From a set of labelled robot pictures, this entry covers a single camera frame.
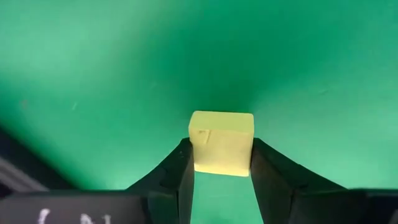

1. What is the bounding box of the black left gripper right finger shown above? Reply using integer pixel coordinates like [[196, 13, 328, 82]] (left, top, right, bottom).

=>
[[249, 137, 348, 224]]

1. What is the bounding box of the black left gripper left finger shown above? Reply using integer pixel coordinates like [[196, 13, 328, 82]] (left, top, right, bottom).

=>
[[125, 137, 196, 224]]

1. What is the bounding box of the yellow-green cube block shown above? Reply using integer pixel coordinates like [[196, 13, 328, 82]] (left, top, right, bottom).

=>
[[188, 110, 255, 178]]

